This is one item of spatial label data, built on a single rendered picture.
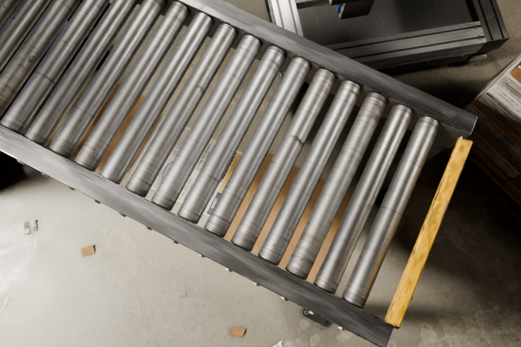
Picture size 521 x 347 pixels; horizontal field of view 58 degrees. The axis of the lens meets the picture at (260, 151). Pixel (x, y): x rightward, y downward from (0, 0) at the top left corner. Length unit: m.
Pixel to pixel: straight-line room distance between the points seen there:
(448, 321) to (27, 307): 1.52
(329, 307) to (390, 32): 1.18
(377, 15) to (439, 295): 1.07
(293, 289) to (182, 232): 0.26
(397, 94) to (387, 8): 0.86
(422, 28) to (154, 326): 1.48
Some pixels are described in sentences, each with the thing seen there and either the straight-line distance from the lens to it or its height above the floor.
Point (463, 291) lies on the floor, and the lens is 1.96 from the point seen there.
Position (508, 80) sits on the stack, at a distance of 1.51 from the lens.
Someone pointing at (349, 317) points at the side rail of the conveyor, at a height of 0.80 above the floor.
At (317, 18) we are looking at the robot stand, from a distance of 1.87.
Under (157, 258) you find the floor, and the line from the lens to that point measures 1.84.
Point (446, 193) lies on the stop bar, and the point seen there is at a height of 0.82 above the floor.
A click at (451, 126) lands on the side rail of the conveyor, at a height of 0.80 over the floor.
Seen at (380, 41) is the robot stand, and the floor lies 0.23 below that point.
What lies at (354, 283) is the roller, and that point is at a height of 0.80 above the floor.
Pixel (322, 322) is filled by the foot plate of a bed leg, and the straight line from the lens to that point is 1.82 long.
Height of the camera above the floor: 1.80
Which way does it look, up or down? 75 degrees down
